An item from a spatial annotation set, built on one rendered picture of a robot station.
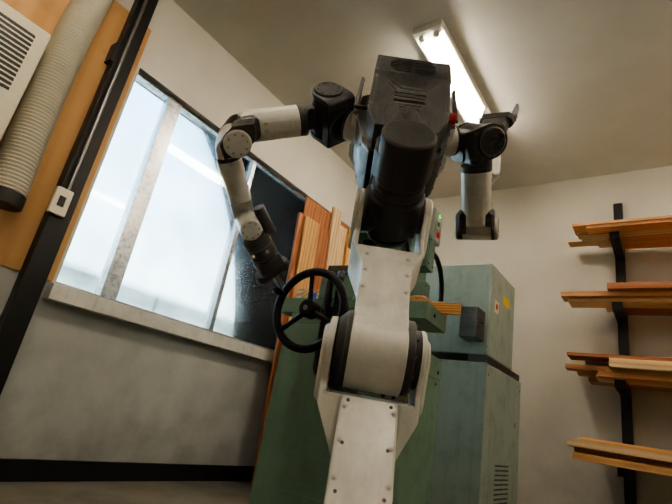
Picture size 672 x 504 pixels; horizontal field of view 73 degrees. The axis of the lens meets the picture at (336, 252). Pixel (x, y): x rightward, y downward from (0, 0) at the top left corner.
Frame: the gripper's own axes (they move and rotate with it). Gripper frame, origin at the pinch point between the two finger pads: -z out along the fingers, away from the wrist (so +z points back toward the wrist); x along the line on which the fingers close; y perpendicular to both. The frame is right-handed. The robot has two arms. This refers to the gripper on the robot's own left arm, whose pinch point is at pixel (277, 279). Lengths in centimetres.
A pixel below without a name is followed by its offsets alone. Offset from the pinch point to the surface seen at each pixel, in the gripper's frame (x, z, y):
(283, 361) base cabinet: -11.4, -33.5, 5.2
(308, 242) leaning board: 80, -89, 161
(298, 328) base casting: 0.1, -27.2, 7.0
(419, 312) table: 28.5, -23.2, -31.2
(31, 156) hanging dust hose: -40, 55, 110
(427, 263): 61, -38, 0
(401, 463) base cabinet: -2, -67, -37
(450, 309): 42, -34, -30
